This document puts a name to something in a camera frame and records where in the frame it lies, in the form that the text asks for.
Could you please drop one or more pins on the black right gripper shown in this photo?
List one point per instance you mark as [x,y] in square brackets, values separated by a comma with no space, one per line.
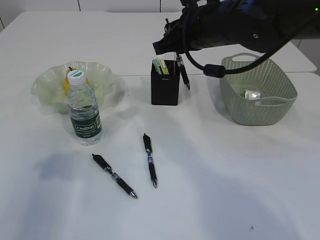
[201,32]

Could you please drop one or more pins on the black pen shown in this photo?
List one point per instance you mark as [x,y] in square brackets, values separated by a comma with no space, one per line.
[148,149]
[116,178]
[182,69]

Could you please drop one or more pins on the green utility knife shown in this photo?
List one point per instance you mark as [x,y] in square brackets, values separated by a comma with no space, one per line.
[157,65]

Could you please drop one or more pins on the yellow green pen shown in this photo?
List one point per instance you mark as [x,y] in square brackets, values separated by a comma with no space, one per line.
[163,66]

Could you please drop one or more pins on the yellow pear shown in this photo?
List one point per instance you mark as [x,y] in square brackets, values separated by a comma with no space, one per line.
[66,86]

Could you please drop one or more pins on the clear water bottle green label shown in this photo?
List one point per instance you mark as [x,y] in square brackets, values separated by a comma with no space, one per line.
[83,109]

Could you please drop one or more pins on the clear plastic ruler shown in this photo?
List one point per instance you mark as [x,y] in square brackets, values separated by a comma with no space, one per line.
[169,59]

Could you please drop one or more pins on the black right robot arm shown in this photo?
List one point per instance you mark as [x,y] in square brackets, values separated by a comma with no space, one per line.
[256,25]

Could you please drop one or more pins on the black square pen holder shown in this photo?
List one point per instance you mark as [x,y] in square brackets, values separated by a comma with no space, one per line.
[164,88]

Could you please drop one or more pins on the green plastic woven basket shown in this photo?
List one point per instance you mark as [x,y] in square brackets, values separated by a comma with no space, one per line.
[278,94]

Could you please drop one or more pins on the pale green wavy glass plate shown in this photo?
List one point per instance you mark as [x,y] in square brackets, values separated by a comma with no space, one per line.
[49,86]

